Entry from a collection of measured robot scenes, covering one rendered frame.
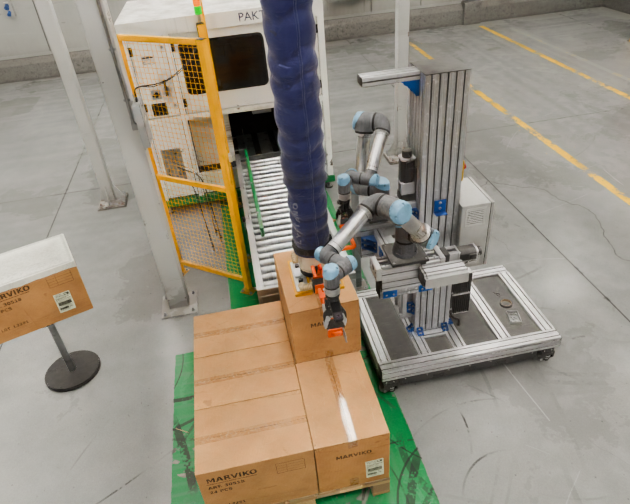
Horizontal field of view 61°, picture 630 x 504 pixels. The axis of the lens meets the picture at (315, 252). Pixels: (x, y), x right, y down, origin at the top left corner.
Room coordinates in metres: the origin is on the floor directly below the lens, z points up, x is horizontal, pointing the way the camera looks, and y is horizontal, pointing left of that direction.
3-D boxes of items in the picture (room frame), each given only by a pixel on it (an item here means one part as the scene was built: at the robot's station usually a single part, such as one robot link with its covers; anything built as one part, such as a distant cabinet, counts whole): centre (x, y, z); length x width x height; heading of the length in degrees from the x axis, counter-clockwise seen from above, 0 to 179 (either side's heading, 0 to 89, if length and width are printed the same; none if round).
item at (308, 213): (2.52, 0.02, 1.67); 0.22 x 0.22 x 1.04
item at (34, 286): (2.85, 1.89, 0.82); 0.60 x 0.40 x 0.40; 118
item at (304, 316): (2.53, 0.02, 0.75); 0.60 x 0.40 x 0.40; 9
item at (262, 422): (2.20, 0.28, 0.34); 1.20 x 1.00 x 0.40; 8
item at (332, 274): (1.95, -0.07, 1.37); 0.09 x 0.08 x 0.11; 132
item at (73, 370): (2.85, 1.89, 0.31); 0.40 x 0.40 x 0.62
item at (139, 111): (3.53, 1.08, 1.62); 0.20 x 0.05 x 0.30; 8
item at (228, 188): (3.81, 0.93, 1.05); 0.87 x 0.10 x 2.10; 60
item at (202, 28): (4.61, 0.74, 1.05); 1.17 x 0.10 x 2.10; 8
